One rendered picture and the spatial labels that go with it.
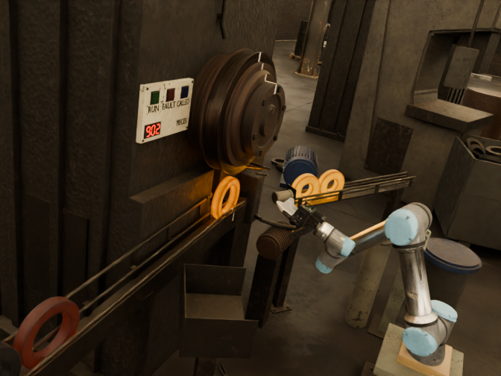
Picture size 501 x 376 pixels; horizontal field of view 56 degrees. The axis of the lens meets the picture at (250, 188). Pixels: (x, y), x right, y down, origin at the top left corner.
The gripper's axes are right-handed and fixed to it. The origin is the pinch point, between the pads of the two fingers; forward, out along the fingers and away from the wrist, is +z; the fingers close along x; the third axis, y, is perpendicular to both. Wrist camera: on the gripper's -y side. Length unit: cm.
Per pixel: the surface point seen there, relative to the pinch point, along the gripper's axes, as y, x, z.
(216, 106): 35, 35, 29
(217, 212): -7.7, 20.9, 15.7
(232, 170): 10.8, 19.6, 18.6
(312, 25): -41, -838, 290
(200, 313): -14, 64, -8
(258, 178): 0.7, -7.7, 15.1
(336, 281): -64, -84, -40
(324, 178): 4.1, -43.1, -5.3
